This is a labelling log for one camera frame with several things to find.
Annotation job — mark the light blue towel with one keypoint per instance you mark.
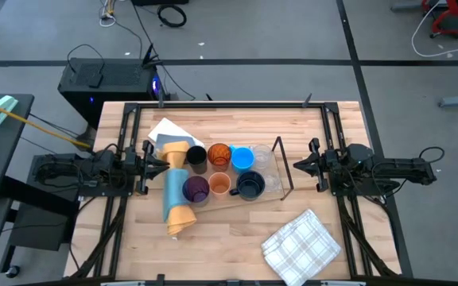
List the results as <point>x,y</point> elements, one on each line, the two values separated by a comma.
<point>174,190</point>

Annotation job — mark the white and grey folded cloth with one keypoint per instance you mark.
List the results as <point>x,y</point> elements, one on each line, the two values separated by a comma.
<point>169,128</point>

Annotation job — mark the black aluminium table frame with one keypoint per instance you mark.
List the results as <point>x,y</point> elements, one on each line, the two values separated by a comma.
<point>233,105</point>

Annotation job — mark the mint green stapler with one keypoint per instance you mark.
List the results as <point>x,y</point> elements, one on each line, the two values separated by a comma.
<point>2,106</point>

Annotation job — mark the black floor cabinet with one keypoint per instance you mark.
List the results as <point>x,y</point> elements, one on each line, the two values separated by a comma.
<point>38,230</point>

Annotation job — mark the purple faceted tumbler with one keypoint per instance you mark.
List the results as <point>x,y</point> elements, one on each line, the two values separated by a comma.
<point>196,189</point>

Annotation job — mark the blue plastic mug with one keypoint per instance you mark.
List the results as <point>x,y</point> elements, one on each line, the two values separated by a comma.
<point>242,159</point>

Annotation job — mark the amber plastic tumbler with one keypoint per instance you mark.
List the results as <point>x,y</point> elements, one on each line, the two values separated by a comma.
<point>219,155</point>

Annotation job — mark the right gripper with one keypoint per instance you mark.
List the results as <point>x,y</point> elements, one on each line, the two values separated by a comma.
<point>328,165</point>

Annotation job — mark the white plaid dish towel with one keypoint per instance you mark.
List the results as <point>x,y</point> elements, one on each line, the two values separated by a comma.
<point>300,248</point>

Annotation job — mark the black side desk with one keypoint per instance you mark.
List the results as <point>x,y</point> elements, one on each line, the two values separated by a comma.
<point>2,159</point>

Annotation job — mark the gray folded cloth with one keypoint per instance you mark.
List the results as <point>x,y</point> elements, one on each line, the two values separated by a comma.
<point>173,139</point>

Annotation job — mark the peach plastic cup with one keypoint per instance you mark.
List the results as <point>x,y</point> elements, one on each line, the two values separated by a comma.
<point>220,184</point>

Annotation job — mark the small black box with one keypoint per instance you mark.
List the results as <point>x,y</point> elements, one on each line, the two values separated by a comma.
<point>95,77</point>

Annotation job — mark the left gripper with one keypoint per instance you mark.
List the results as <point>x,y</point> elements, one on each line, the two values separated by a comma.
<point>135,163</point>

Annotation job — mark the yellow and blue rolled towels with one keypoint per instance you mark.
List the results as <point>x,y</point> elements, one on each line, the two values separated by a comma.
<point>181,220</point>

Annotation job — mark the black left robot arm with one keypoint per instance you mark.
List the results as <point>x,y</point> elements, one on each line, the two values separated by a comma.
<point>66,171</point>

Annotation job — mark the black antenna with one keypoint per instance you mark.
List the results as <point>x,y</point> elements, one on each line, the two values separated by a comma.
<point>149,55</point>

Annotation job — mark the black tumbler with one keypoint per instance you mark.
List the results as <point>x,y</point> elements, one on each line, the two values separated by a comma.
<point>196,155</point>

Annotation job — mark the black caster wheel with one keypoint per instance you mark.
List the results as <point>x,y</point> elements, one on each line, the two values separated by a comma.
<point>12,271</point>

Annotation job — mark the dark blue enamel mug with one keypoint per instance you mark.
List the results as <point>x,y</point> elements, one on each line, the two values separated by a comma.
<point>251,185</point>

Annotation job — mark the black flat box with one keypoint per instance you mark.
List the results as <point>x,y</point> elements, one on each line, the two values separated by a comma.
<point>157,2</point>

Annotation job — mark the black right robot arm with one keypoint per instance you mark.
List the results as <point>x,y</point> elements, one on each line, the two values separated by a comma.
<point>396,171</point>

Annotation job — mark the red and black cart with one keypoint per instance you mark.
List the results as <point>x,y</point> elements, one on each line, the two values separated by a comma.
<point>453,24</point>

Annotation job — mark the black computer tower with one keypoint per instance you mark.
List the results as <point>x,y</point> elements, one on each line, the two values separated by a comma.
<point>125,79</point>

